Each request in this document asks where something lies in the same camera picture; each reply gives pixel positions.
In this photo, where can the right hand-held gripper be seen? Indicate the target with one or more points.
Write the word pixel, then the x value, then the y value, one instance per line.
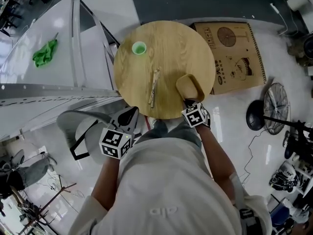
pixel 194 116

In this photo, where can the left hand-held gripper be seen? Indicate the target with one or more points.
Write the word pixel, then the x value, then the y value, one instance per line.
pixel 113 141

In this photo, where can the person's right forearm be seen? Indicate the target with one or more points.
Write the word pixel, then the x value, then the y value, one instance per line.
pixel 215 155

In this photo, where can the person's left forearm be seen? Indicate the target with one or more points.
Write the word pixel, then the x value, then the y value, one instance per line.
pixel 107 182

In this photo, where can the person's blue jeans legs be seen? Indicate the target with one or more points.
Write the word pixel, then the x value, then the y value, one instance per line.
pixel 176 131

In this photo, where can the wooden chopstick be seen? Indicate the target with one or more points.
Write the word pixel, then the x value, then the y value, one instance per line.
pixel 154 84
pixel 156 87

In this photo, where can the round wooden table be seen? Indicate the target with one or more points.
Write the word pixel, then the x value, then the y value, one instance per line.
pixel 168 45

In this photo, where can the printed cardboard box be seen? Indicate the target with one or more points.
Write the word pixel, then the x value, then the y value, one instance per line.
pixel 234 57

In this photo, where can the person's white shirt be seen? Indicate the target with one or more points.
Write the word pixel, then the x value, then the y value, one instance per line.
pixel 166 190

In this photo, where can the green cup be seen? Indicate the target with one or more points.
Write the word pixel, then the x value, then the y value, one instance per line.
pixel 139 48

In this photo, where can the black floor fan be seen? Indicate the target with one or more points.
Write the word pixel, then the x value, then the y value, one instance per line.
pixel 275 109

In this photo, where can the black tripod stand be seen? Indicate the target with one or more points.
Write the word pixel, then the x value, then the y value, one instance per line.
pixel 39 212

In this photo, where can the green cloth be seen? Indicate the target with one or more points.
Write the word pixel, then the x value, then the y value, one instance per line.
pixel 45 54

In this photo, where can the black and white helmet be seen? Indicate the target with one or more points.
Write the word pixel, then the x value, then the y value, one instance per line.
pixel 284 177

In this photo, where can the large white workbench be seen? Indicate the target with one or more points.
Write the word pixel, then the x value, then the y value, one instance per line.
pixel 44 33

